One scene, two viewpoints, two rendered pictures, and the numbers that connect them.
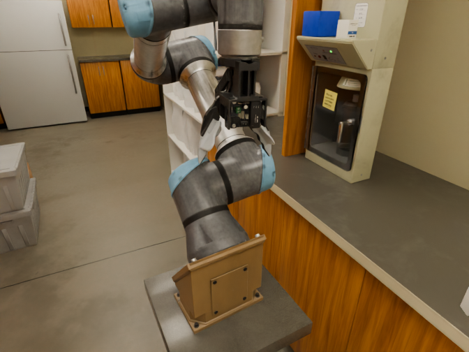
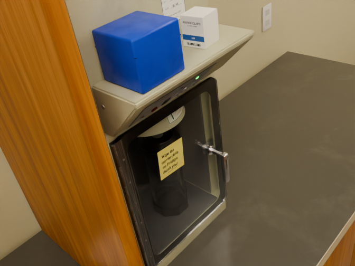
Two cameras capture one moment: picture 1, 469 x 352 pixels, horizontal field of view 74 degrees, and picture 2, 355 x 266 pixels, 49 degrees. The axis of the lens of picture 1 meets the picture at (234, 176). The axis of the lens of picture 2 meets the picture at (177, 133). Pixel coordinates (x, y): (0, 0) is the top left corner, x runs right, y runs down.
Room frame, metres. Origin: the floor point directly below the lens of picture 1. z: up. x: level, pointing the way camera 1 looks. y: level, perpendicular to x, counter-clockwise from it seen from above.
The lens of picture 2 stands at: (1.51, 0.25, 1.80)
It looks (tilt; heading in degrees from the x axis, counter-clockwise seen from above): 35 degrees down; 254
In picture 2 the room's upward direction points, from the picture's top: 9 degrees counter-clockwise
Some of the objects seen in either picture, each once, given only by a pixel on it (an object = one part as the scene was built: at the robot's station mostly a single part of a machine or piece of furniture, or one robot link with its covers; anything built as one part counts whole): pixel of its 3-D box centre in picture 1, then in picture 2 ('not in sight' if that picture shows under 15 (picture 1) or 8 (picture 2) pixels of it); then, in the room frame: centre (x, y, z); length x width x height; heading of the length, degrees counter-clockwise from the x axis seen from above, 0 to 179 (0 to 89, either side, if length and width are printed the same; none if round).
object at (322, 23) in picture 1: (319, 24); (139, 50); (1.38, -0.34, 1.56); 0.10 x 0.10 x 0.09; 26
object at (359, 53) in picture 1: (331, 51); (182, 79); (1.31, -0.38, 1.46); 0.32 x 0.11 x 0.10; 26
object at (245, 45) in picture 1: (241, 45); not in sight; (0.58, -0.01, 1.54); 0.08 x 0.08 x 0.05
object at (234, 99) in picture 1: (240, 93); not in sight; (0.57, -0.01, 1.45); 0.09 x 0.08 x 0.12; 18
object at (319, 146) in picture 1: (331, 117); (181, 176); (1.33, -0.42, 1.19); 0.30 x 0.01 x 0.40; 25
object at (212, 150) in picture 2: (343, 130); (220, 164); (1.22, -0.44, 1.17); 0.05 x 0.03 x 0.10; 115
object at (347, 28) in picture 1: (347, 28); (199, 27); (1.25, -0.41, 1.54); 0.05 x 0.05 x 0.06; 33
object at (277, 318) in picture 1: (222, 304); not in sight; (0.57, 0.03, 0.92); 0.32 x 0.32 x 0.04; 28
